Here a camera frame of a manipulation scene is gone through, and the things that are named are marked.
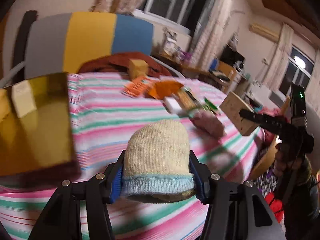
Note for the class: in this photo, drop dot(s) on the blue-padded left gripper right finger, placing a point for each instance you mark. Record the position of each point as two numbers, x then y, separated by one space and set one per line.
235 211

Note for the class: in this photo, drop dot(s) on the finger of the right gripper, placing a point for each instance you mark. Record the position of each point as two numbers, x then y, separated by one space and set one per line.
275 124

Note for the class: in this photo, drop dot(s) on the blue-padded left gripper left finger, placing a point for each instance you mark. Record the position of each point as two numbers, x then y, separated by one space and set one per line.
60 218

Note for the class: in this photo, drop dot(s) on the cream cardboard box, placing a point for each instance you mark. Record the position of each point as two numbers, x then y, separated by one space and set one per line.
23 98
231 107

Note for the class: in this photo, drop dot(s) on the cream blue knitted sock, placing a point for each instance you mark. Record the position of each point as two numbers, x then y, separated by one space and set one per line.
156 164

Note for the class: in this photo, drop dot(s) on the pink sock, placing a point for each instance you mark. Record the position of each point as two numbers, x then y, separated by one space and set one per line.
208 122

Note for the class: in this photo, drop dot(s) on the white foam sponge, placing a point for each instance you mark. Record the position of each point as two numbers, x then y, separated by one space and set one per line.
173 106

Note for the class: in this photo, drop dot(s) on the orange plastic rack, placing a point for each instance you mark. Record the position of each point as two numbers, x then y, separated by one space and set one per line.
137 87

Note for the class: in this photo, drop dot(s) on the large tan sponge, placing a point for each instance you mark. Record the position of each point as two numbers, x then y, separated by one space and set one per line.
5 107

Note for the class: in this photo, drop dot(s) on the person's dark sleeved forearm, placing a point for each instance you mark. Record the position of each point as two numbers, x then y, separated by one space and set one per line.
301 213

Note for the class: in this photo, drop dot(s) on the right window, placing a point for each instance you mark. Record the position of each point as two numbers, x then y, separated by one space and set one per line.
298 71

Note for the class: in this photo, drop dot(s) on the gold storage tin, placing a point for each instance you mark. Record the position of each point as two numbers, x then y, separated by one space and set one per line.
39 147

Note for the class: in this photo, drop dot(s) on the wooden desk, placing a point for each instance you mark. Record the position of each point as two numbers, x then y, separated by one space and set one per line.
224 77

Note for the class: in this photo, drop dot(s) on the striped pink green tablecloth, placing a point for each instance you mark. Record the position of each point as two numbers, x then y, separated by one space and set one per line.
105 122

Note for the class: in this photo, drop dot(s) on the green cracker packet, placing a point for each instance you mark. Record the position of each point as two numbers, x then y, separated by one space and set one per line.
191 105

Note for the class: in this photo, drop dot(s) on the pink floral curtain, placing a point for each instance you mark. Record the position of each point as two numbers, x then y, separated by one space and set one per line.
208 44

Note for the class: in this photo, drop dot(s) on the orange snack packet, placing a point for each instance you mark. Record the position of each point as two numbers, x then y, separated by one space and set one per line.
162 89

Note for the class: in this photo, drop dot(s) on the white pen holder box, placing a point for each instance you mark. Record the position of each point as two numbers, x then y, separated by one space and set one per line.
169 41

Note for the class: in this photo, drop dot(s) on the dark red jacket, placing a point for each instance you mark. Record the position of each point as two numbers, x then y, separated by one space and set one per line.
119 63

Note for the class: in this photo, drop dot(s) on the small tan sponge cube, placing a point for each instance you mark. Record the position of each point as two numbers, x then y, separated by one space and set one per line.
137 68

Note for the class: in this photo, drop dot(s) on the grey yellow blue chair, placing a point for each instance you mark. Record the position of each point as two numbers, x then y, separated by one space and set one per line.
63 42

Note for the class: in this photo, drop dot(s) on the wall air conditioner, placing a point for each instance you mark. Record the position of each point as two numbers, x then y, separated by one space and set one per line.
264 32

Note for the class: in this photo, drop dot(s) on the window with white frame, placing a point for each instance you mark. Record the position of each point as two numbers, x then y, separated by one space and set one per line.
180 15

